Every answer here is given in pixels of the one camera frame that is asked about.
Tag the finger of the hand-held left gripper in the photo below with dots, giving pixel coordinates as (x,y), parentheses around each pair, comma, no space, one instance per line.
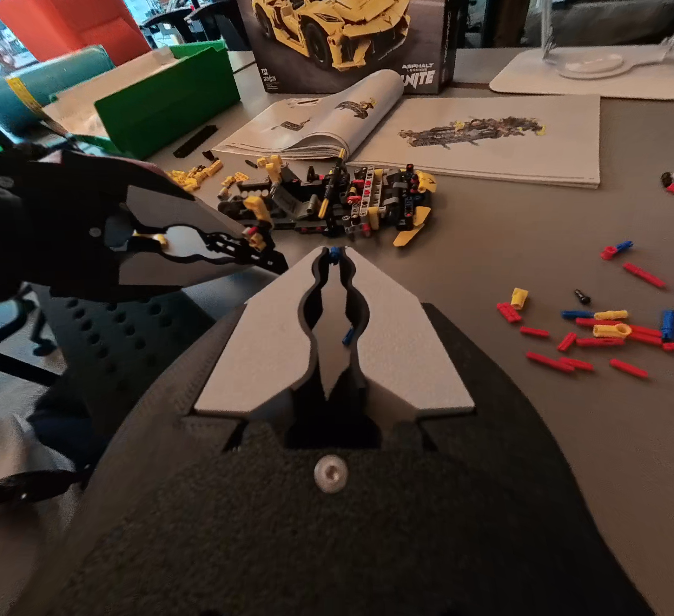
(174,274)
(179,210)

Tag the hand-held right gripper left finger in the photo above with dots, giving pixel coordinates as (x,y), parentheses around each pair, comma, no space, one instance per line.
(258,358)

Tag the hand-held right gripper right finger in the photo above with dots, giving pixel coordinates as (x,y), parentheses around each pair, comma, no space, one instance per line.
(416,358)

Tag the black yellow toy brick subassembly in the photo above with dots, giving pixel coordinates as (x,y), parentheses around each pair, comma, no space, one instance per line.
(266,260)

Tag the blue connector pin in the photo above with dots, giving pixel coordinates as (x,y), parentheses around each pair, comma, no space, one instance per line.
(335,254)
(348,336)

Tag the toy brick car chassis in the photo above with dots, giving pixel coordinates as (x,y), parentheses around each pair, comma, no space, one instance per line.
(368,200)

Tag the toy car set box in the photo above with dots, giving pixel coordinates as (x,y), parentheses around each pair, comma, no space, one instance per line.
(337,10)

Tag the cluster of yellow brick pieces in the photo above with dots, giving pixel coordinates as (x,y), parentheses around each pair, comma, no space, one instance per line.
(184,179)

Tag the black flat strip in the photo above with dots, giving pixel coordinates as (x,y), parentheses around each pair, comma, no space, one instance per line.
(195,141)

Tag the green plastic bin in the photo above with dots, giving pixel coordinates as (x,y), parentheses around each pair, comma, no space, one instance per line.
(168,105)

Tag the teal roll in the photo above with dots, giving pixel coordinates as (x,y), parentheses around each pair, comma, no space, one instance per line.
(63,79)

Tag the black office chair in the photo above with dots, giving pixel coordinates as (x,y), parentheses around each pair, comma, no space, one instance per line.
(210,21)

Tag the scatter of coloured connector pins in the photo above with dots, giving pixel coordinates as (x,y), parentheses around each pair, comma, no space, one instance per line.
(611,330)

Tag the red carry bag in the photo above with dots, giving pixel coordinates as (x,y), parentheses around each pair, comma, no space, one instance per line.
(79,16)

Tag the open instruction booklet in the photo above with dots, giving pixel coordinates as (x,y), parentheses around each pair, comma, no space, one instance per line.
(500,152)

